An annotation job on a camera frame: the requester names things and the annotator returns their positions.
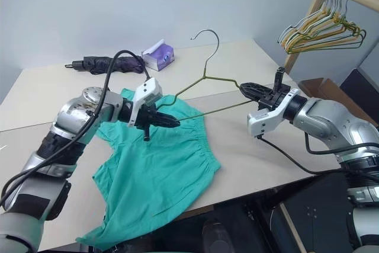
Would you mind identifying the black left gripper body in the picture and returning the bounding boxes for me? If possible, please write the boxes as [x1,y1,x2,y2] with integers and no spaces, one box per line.
[135,104,159,142]

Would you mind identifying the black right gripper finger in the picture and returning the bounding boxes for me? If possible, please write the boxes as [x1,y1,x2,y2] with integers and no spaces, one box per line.
[240,82,271,92]
[240,87,269,102]

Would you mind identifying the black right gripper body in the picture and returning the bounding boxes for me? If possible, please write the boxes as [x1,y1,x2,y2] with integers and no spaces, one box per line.
[256,67,293,111]

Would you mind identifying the olive wire hanger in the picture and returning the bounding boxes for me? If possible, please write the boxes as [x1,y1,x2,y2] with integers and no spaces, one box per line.
[156,29,253,125]

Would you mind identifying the green shorts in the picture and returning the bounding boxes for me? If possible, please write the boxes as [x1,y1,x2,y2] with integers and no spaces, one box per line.
[75,87,222,251]

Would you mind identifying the brown cardboard box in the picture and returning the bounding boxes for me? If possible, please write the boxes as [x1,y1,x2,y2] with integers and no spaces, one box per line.
[297,77,377,123]

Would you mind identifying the purple tissue pack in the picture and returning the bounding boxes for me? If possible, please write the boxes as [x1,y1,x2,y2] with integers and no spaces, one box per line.
[141,39,176,72]

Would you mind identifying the folded dark purple umbrella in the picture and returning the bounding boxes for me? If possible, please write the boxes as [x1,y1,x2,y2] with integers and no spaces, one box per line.
[65,55,146,75]

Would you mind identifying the bunch of hangers on rack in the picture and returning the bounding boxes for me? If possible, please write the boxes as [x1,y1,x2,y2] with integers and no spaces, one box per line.
[285,0,367,56]

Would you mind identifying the black cabinet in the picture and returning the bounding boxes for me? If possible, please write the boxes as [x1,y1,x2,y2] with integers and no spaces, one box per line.
[339,67,379,129]

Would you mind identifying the black panel with screws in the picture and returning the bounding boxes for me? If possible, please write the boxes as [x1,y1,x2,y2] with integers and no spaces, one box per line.
[268,198,355,253]

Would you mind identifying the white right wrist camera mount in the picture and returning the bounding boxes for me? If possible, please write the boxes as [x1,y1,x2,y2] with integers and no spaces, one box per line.
[246,89,300,139]

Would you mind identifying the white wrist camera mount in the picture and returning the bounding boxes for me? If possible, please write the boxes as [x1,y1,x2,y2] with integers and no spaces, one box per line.
[127,77,163,129]
[246,89,300,139]

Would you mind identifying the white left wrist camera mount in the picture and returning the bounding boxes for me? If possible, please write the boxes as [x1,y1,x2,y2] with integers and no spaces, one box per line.
[127,77,163,129]

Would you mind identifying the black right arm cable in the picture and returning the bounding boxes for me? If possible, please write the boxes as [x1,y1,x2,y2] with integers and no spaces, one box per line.
[256,133,379,177]

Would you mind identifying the yellow wire hanger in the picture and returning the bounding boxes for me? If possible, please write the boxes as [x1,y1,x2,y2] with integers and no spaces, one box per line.
[282,0,361,48]
[281,0,358,49]

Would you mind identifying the white wire hanger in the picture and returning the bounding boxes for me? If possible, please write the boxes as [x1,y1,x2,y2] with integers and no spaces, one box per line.
[277,0,341,44]

